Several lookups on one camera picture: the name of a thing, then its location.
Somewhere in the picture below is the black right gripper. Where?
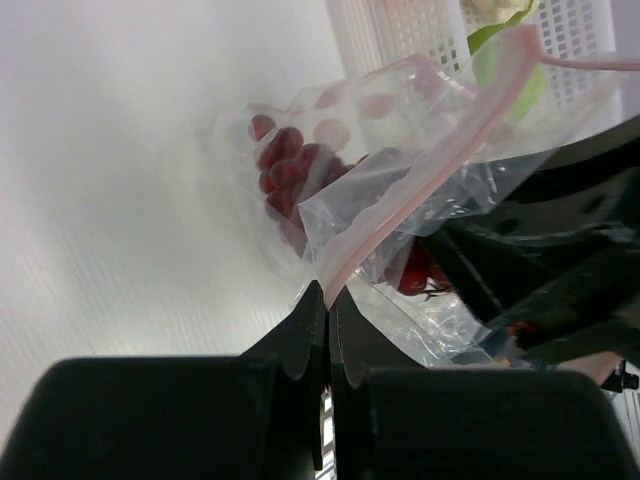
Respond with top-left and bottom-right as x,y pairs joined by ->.
423,118 -> 639,364

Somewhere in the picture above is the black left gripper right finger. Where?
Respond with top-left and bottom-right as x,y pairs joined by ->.
327,291 -> 639,479

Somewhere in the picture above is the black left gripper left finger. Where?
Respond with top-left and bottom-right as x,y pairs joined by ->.
1,282 -> 327,479

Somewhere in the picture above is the fake green apple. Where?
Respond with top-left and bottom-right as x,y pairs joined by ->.
468,23 -> 546,125

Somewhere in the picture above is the clear zip top bag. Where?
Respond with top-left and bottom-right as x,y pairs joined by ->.
212,40 -> 639,368

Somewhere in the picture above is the fake red grape bunch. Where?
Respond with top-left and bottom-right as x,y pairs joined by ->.
248,114 -> 452,297

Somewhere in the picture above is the fake white cauliflower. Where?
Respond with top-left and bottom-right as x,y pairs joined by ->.
460,0 -> 540,34

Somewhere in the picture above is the white perforated plastic basket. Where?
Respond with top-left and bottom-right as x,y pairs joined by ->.
323,0 -> 624,126

